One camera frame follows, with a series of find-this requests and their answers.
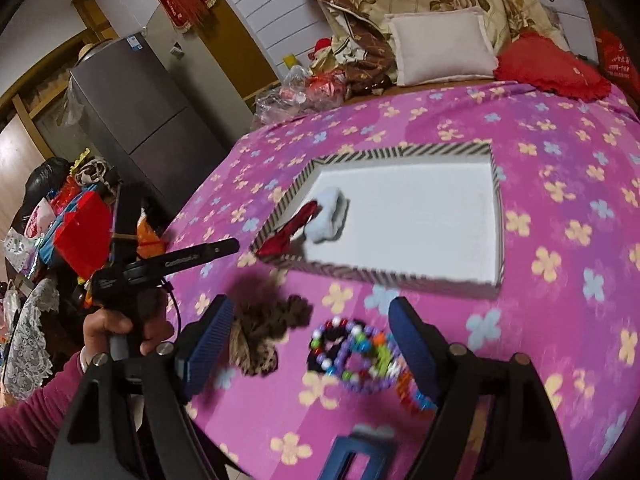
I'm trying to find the white lace cloth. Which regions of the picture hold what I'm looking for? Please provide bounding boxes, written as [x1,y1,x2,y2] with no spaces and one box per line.
[0,280,56,401]

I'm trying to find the blue hair claw clip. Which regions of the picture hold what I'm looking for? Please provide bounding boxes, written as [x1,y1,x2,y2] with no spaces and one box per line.
[325,425,398,480]

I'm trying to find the red shopping bag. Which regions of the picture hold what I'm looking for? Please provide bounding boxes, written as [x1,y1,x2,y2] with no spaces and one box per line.
[595,30,640,86]

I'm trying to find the red cloth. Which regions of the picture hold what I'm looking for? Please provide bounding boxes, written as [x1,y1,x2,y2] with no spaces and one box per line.
[256,200,321,261]

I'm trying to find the red white plush toy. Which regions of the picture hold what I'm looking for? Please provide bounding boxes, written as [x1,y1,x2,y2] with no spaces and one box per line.
[307,37,347,77]

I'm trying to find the red heart cushion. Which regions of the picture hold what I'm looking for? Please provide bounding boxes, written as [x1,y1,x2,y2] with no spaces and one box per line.
[494,32,613,101]

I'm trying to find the black bead bracelet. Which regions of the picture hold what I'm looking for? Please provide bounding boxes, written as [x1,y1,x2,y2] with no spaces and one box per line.
[306,316,351,376]

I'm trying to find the brown leopard scrunchie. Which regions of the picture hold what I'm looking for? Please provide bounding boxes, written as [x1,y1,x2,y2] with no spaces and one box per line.
[227,272,313,378]

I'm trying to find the person's left hand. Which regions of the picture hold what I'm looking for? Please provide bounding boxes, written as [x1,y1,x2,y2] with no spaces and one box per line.
[80,304,176,368]

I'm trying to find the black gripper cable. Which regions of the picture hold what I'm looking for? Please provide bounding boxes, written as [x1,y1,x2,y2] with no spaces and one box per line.
[162,282,182,343]

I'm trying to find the orange bead bracelet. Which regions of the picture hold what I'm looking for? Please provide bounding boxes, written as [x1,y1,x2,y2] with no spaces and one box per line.
[392,370,438,418]

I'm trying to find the grey refrigerator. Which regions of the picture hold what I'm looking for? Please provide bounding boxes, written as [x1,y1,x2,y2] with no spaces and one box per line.
[69,2,261,208]

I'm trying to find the person's left forearm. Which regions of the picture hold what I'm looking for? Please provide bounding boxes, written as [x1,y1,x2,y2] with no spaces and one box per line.
[0,350,88,480]

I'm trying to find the white pillow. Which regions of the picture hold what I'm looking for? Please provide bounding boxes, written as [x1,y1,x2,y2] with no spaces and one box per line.
[385,10,500,87]

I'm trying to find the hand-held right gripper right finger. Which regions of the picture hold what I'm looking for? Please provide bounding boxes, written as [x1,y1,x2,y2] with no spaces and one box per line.
[387,296,573,480]

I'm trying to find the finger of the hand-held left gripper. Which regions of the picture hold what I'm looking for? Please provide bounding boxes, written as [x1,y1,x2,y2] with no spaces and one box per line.
[162,238,241,278]

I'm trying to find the pink floral bedsheet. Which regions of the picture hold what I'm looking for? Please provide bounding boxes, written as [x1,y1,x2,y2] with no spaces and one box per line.
[175,80,640,480]

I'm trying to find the green bead bracelet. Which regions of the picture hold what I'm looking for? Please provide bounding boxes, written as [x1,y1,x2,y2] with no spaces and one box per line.
[372,335,398,367]

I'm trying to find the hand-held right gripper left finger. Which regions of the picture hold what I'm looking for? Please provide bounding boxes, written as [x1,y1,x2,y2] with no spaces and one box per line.
[47,294,251,480]

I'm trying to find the clear plastic bags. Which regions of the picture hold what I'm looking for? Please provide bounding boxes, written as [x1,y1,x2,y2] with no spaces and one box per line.
[252,65,351,126]

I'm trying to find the striped rim tray box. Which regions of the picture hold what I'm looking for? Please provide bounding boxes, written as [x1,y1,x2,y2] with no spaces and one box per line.
[248,143,505,301]

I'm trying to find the white fluffy hair accessory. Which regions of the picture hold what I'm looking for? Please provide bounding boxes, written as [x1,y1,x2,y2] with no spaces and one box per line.
[300,187,351,246]

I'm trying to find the purple bead bracelet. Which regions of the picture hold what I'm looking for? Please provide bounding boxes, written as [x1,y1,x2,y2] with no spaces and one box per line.
[330,325,401,396]

